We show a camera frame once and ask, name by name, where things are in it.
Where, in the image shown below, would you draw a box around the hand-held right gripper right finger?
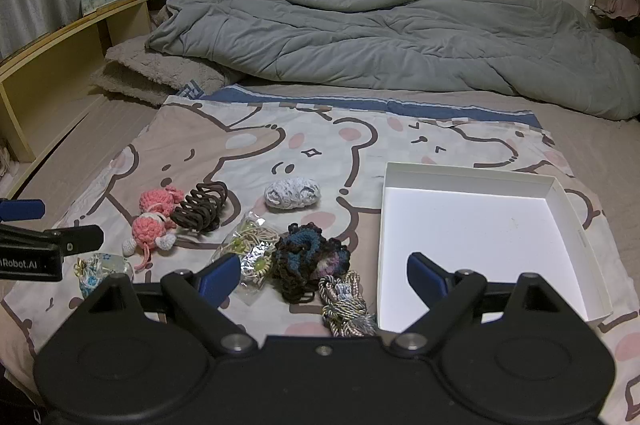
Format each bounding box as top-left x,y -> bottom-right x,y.
390,251 -> 563,353

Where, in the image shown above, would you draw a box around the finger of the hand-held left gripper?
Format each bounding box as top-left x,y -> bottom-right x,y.
0,224 -> 105,257
0,199 -> 44,222

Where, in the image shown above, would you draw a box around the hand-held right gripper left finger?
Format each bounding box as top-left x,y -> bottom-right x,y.
82,253 -> 258,353

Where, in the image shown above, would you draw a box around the blue floral sachet gold bow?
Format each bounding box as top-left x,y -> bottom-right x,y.
75,254 -> 134,298

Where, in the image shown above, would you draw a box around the clear bag of hair ties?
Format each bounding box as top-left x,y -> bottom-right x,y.
209,212 -> 282,306

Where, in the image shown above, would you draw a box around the white cardboard box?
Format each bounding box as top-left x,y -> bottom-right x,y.
377,162 -> 615,334

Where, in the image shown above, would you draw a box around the dark hair claw clip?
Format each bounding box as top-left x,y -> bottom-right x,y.
170,181 -> 230,233

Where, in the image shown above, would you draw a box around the pink crochet doll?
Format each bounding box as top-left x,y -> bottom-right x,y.
122,186 -> 187,271

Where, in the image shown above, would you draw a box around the grey braided cord hair tie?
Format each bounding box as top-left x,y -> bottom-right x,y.
318,270 -> 378,338

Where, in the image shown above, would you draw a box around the dark multicolour crochet scrunchie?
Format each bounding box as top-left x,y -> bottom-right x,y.
272,222 -> 351,304

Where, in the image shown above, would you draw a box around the white grey crochet scrunchie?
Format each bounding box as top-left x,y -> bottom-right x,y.
264,178 -> 321,211

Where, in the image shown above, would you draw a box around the wooden bedside shelf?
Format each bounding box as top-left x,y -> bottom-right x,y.
0,0 -> 191,201

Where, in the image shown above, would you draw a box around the bear printed blanket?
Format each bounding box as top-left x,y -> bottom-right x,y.
0,85 -> 640,406

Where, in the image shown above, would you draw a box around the beige fluffy pillow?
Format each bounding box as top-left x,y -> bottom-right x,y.
90,36 -> 236,106

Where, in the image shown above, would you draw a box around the bed with beige sheet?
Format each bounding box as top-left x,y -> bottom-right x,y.
0,75 -> 640,425

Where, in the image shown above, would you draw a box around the grey duvet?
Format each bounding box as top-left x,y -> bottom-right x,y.
145,0 -> 640,121

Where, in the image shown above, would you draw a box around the crumpled pink clothing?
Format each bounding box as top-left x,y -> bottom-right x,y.
592,0 -> 640,20

